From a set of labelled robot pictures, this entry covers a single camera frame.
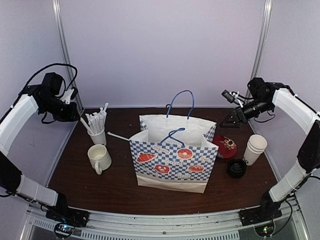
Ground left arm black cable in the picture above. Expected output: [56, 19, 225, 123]
[19, 63, 79, 101]

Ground stack of paper cups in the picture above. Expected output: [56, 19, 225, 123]
[242, 134, 268, 166]

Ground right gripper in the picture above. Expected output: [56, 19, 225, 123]
[220, 97, 273, 128]

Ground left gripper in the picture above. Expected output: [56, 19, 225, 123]
[41, 95, 81, 122]

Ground aluminium front rail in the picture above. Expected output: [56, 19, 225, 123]
[19, 197, 311, 240]

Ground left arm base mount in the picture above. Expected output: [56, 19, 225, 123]
[45, 206, 90, 228]

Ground paper cup holding straws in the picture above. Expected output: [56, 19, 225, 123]
[80, 102, 109, 146]

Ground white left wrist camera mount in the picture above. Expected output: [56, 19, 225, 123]
[60, 87, 78, 105]

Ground straw pointing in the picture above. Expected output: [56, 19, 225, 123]
[107, 131, 130, 142]

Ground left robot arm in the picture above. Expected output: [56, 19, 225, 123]
[0, 72, 80, 222]

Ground red floral plate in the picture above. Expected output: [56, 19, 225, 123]
[212, 135, 238, 159]

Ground stack of black lids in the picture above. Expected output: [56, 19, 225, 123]
[226, 158, 247, 179]

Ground blue checkered paper bag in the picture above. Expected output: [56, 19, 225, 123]
[128, 89, 220, 195]

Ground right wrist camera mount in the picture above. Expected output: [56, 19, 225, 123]
[221, 89, 245, 107]

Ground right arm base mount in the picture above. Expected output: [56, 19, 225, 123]
[238, 206, 282, 227]

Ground cream ceramic mug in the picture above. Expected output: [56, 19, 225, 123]
[87, 144, 112, 175]

